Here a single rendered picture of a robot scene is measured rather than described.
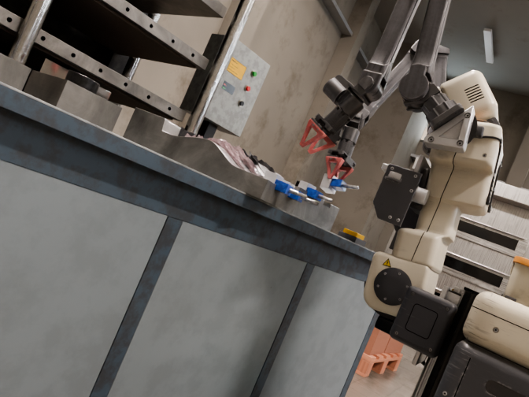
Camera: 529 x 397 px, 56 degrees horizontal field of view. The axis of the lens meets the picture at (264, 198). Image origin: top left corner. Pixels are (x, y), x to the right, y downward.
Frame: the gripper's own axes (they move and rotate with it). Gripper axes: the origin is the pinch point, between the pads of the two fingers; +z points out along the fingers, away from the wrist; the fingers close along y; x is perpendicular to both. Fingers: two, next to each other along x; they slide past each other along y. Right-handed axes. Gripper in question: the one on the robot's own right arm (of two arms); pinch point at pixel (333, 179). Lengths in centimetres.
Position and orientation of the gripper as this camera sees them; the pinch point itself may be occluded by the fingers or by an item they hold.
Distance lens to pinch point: 173.7
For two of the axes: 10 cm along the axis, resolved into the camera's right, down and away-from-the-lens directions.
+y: -5.5, -3.9, -7.3
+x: 7.5, 1.5, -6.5
